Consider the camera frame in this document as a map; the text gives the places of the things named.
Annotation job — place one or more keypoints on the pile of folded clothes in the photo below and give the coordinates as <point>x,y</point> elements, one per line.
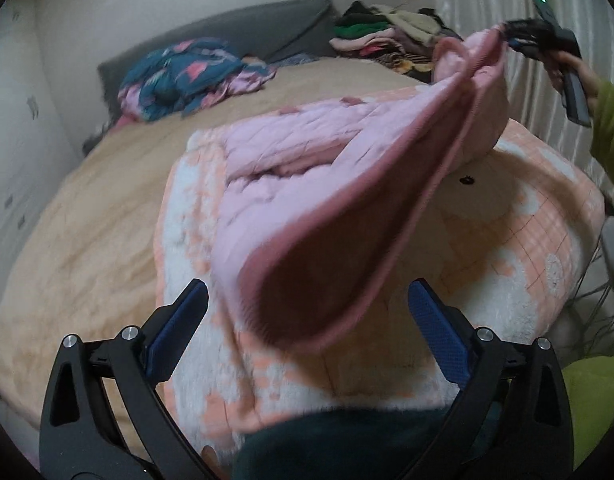
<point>387,35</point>

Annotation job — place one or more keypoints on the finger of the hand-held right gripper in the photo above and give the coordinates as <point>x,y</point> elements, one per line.
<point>519,35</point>

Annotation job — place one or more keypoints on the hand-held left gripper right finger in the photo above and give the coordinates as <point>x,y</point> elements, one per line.
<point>437,330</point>

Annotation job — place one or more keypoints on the pink quilted garment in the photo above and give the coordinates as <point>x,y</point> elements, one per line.
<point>337,210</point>

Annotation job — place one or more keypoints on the blue flamingo print quilt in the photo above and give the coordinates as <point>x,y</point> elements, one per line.
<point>187,70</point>

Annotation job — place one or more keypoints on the person's right hand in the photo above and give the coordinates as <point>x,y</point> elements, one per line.
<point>584,80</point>

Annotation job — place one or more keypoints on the grey headboard cushion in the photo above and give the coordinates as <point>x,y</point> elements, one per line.
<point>267,30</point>

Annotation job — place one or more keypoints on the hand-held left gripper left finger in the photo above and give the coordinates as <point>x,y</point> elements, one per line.
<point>174,330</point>

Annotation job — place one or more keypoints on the dark teal clothing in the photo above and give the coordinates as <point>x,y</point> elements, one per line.
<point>362,445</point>

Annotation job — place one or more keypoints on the person's green jacket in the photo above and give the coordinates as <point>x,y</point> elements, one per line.
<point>597,400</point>

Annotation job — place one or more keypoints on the orange white checked blanket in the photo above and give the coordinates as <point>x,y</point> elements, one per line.
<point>512,240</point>

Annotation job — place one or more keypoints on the bed with beige sheet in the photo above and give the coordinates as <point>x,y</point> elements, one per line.
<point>87,235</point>

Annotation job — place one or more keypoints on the white wardrobe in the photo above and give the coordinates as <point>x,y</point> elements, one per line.
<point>17,135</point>

